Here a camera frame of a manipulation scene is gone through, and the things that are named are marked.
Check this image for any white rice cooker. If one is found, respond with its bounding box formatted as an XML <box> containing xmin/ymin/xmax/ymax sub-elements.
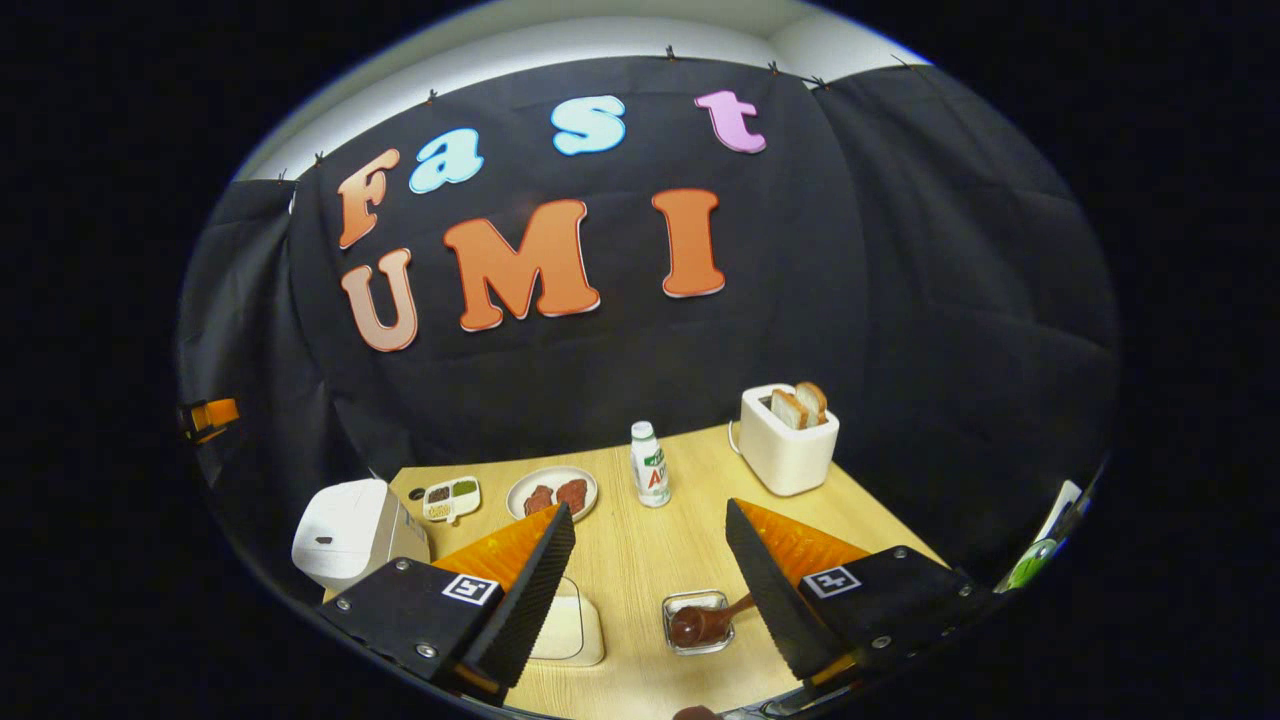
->
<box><xmin>291</xmin><ymin>478</ymin><xmax>431</xmax><ymax>593</ymax></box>

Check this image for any white and green sheet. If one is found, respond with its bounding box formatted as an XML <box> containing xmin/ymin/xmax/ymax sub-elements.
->
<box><xmin>1000</xmin><ymin>480</ymin><xmax>1086</xmax><ymax>593</ymax></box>

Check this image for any white drink bottle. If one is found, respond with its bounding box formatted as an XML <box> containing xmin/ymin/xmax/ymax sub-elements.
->
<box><xmin>630</xmin><ymin>421</ymin><xmax>672</xmax><ymax>509</ymax></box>

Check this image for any white toaster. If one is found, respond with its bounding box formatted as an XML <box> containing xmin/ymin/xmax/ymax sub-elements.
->
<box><xmin>738</xmin><ymin>383</ymin><xmax>840</xmax><ymax>497</ymax></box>

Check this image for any white round plate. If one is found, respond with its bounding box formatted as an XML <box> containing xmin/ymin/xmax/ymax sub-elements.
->
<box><xmin>506</xmin><ymin>466</ymin><xmax>599</xmax><ymax>523</ymax></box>

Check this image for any white divided seasoning dish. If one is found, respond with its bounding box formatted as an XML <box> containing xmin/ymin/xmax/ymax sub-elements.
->
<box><xmin>421</xmin><ymin>476</ymin><xmax>482</xmax><ymax>523</ymax></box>

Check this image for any black backdrop cloth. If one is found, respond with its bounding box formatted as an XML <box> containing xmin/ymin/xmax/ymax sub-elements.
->
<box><xmin>175</xmin><ymin>55</ymin><xmax>1119</xmax><ymax>591</ymax></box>

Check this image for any brown wooden spoon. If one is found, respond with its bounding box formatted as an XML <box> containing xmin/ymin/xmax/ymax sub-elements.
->
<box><xmin>668</xmin><ymin>593</ymin><xmax>758</xmax><ymax>648</ymax></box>

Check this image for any cream rice container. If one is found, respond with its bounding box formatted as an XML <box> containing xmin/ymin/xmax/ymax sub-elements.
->
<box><xmin>530</xmin><ymin>577</ymin><xmax>606</xmax><ymax>668</ymax></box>

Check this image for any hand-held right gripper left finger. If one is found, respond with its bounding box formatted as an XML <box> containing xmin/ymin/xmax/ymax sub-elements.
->
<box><xmin>318</xmin><ymin>502</ymin><xmax>577</xmax><ymax>706</ymax></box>

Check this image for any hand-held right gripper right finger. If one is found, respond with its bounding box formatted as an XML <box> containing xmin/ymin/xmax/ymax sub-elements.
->
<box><xmin>724</xmin><ymin>498</ymin><xmax>996</xmax><ymax>691</ymax></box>

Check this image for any clear square chopstick holder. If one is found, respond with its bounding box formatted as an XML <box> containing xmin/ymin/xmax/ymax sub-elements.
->
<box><xmin>662</xmin><ymin>590</ymin><xmax>736</xmax><ymax>656</ymax></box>

